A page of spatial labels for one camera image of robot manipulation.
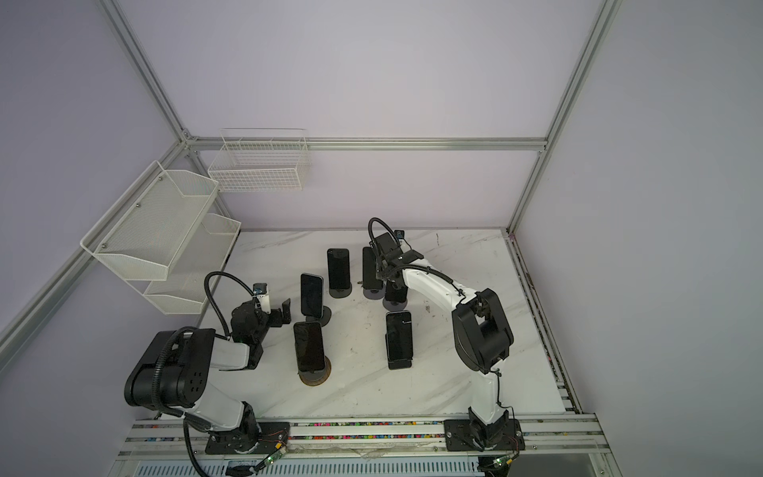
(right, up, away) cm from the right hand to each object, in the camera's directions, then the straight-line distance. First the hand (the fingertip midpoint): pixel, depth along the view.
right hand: (393, 266), depth 93 cm
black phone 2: (-17, -1, 0) cm, 17 cm away
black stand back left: (-19, -10, +8) cm, 22 cm away
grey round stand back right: (0, -14, +6) cm, 15 cm away
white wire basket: (-45, +35, +2) cm, 57 cm away
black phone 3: (-8, -4, +3) cm, 9 cm away
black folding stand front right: (+1, -28, -8) cm, 29 cm away
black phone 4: (0, -8, 0) cm, 8 cm away
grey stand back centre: (-6, -10, +8) cm, 14 cm away
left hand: (-39, -11, +1) cm, 41 cm away
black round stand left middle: (-23, -17, +2) cm, 29 cm away
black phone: (-24, -8, -8) cm, 27 cm away
